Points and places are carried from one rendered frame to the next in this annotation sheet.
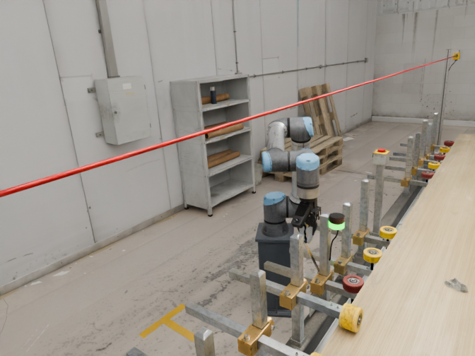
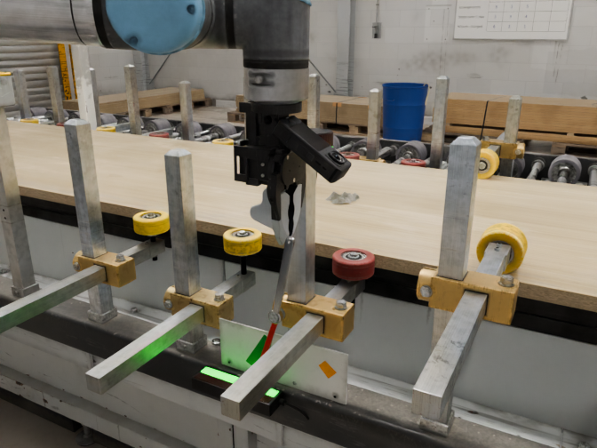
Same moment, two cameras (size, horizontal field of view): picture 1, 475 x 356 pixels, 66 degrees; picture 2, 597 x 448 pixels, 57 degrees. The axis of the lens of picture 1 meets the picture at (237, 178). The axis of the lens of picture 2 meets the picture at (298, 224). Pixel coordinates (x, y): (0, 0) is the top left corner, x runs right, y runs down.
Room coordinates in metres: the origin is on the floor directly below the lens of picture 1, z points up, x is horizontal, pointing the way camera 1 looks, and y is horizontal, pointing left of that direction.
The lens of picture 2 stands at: (1.48, 0.49, 1.31)
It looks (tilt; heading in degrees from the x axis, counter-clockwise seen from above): 20 degrees down; 260
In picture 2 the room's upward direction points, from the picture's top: straight up
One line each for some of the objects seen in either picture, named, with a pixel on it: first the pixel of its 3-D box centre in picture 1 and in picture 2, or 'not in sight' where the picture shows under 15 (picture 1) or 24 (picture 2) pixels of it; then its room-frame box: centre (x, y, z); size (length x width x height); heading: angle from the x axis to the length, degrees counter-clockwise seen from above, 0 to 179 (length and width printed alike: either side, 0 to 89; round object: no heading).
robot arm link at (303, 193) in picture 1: (307, 191); (275, 85); (1.38, -0.28, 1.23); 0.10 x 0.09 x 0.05; 53
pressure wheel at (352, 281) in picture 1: (353, 291); (353, 281); (1.22, -0.43, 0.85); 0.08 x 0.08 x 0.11
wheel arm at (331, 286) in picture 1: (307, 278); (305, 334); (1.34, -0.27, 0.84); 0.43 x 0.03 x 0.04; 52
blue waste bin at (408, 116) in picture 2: not in sight; (404, 113); (-0.88, -5.83, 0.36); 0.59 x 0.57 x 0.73; 49
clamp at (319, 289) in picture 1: (323, 280); (313, 313); (1.31, -0.33, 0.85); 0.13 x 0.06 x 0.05; 142
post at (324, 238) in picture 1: (324, 264); (301, 276); (1.33, -0.34, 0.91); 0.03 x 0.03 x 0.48; 52
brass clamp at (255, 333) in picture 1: (256, 334); not in sight; (0.92, -0.03, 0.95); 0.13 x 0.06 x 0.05; 142
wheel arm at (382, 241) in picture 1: (348, 234); (86, 280); (1.74, -0.58, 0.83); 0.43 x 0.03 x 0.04; 52
